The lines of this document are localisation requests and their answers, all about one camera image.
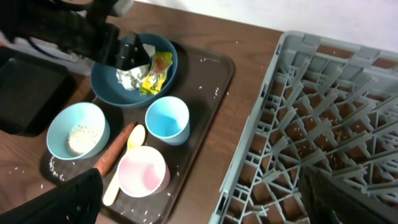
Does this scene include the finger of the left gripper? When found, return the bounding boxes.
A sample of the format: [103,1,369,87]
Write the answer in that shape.
[114,32,150,70]

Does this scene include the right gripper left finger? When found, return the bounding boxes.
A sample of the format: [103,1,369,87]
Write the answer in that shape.
[1,168,103,224]

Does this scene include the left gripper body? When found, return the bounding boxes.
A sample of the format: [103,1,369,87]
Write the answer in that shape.
[58,19,119,67]

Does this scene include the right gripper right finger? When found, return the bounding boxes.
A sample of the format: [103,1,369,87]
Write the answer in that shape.
[298,167,397,224]

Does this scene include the white tissue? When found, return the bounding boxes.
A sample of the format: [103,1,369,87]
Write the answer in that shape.
[116,62,152,91]

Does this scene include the yellow snack wrapper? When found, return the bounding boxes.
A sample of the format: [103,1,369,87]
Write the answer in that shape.
[139,52,173,95]

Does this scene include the dark blue plate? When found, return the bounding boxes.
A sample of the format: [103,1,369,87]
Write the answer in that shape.
[90,33,178,108]

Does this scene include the white rice pile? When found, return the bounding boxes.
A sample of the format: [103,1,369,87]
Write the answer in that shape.
[67,124,98,155]

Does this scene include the pink cup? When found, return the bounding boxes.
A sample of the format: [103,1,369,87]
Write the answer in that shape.
[118,146,170,198]

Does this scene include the light blue bowl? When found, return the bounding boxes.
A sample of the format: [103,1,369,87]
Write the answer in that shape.
[47,102,110,161]

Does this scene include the light blue cup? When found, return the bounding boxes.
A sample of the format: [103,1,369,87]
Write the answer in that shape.
[144,96,190,146]

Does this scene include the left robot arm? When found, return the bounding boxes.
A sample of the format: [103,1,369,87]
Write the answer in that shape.
[1,0,150,70]

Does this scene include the grey dishwasher rack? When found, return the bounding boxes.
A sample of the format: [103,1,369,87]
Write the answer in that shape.
[210,31,397,223]

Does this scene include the orange carrot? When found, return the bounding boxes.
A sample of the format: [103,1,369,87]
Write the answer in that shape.
[94,122,137,178]

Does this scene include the dark brown serving tray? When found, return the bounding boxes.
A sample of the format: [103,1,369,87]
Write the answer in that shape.
[40,42,235,223]

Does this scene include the yellow plastic spoon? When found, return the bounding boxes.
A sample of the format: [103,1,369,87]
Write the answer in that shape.
[102,124,146,207]

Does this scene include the black rectangular tray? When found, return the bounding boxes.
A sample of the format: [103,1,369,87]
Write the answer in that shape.
[1,47,76,136]

